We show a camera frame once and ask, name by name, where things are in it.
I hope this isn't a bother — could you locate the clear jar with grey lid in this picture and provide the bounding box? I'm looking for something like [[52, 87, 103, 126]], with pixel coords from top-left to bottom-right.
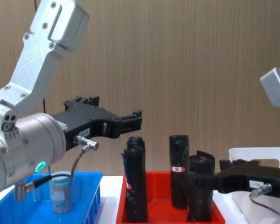
[[49, 171, 74, 214]]

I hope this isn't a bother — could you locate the gripper grey cable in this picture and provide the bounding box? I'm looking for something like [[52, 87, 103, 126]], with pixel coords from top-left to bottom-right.
[[14, 136, 100, 202], [248, 183, 280, 220]]

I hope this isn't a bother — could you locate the black bag roll white label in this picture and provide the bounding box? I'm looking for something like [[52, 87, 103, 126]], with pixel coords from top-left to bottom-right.
[[168, 134, 190, 210]]

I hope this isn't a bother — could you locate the red plastic bin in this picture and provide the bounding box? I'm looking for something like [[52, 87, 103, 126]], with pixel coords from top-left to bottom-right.
[[115, 170, 226, 224]]

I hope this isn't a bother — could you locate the blue plastic bin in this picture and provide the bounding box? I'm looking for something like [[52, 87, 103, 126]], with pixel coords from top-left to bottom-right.
[[0, 172, 104, 224]]

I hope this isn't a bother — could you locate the white plastic bin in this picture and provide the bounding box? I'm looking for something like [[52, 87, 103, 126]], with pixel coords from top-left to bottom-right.
[[212, 147, 280, 224]]

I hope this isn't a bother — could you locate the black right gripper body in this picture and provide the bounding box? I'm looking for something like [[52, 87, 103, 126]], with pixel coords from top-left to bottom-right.
[[216, 165, 280, 199]]

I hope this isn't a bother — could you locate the right gripper grey cable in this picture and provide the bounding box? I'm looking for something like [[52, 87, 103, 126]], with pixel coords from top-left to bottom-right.
[[248, 183, 280, 220]]

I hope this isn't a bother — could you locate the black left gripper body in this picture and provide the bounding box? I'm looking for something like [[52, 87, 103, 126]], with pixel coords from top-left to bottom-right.
[[50, 103, 119, 152]]

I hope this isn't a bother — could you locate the left gripper grey cable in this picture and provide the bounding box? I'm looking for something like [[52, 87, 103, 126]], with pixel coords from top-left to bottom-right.
[[14, 136, 100, 202]]

